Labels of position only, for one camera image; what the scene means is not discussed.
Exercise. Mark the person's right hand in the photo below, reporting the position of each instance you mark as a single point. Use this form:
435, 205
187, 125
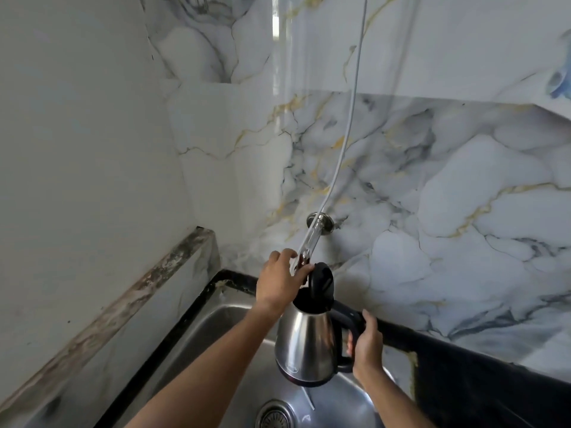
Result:
369, 349

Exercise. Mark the person's right thumb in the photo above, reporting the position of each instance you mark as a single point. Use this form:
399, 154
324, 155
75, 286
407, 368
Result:
370, 320

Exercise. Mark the stainless steel electric kettle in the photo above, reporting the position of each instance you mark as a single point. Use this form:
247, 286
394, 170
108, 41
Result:
305, 343

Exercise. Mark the chrome wall faucet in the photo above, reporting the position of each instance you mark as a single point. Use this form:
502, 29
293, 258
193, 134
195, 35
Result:
312, 231

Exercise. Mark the person's left hand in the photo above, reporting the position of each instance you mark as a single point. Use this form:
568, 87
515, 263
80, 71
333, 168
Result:
275, 285

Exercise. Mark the person's left middle finger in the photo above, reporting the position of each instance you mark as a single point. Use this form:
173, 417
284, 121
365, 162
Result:
273, 256

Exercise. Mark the person's right forearm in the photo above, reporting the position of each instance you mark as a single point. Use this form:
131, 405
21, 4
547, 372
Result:
390, 401

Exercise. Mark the blue plastic wall hook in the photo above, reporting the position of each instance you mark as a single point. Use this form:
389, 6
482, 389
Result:
561, 77

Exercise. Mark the person's left forearm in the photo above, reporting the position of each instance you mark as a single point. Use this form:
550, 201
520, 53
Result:
209, 374

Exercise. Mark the metal sink drain strainer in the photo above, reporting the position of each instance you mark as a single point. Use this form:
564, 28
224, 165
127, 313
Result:
274, 416

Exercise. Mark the person's left thumb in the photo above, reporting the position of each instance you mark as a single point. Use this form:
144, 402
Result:
303, 274

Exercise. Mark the stainless steel sink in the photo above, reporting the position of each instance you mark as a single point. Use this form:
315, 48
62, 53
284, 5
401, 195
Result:
232, 325

